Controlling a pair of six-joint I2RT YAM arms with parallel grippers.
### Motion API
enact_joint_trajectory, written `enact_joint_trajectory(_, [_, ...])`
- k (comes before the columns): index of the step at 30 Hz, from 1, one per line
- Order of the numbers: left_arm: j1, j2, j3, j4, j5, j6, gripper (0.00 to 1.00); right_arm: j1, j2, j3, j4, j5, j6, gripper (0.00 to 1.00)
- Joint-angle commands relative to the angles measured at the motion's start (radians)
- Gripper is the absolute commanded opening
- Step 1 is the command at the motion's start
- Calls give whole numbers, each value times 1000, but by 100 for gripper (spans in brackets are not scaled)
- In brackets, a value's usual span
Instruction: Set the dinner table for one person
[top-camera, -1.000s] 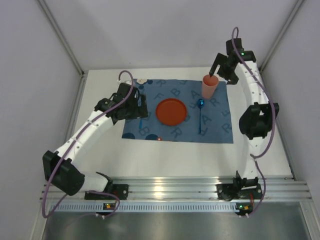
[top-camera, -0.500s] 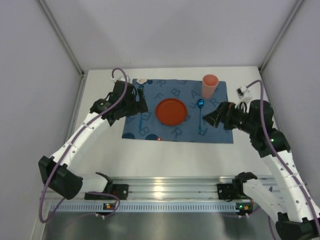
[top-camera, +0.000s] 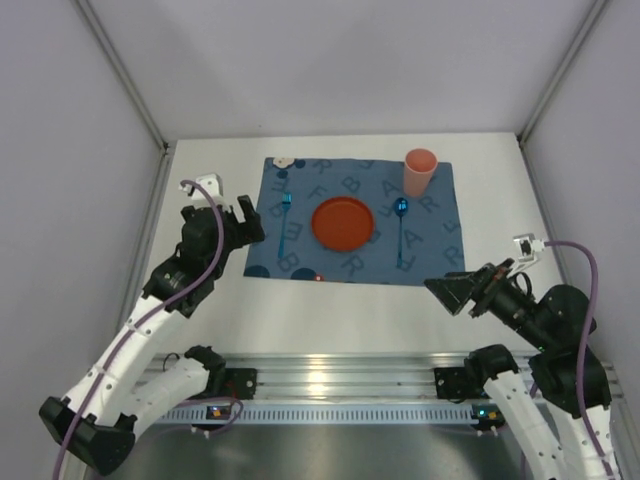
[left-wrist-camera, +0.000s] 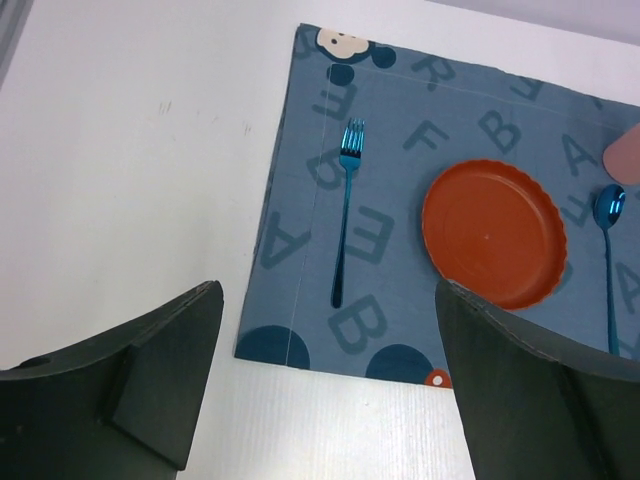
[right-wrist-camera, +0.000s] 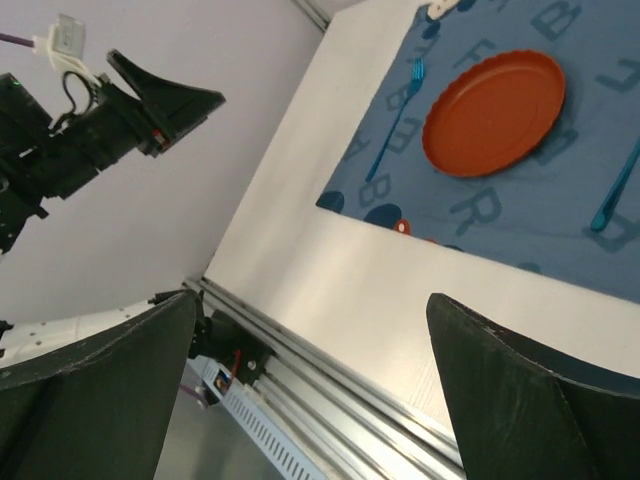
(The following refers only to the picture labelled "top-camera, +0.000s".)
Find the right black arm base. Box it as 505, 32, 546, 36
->
434, 367, 483, 403

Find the aluminium frame post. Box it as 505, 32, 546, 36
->
517, 0, 614, 146
69, 0, 174, 156

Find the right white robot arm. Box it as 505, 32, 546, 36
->
424, 259, 620, 479

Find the perforated cable tray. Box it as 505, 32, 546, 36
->
164, 402, 511, 426

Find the blue plastic fork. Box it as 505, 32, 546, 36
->
278, 192, 292, 259

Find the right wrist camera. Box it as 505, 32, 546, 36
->
511, 233, 545, 275

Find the left aluminium frame post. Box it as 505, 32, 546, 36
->
69, 0, 174, 156

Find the blue plastic spoon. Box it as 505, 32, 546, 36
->
393, 197, 409, 268

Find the blue letter-print placemat cloth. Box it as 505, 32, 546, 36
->
244, 157, 466, 286

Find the aluminium mounting rail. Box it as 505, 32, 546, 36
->
142, 351, 624, 401

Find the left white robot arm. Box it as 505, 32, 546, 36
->
39, 195, 265, 476

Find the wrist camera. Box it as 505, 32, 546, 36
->
180, 173, 232, 212
511, 233, 545, 275

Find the red round plate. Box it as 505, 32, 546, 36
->
311, 196, 375, 252

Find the pink plastic cup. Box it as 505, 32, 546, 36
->
403, 148, 438, 197

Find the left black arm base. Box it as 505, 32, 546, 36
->
213, 367, 258, 400

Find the right aluminium frame post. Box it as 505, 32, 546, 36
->
517, 0, 614, 146

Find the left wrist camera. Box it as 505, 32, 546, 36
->
180, 173, 232, 212

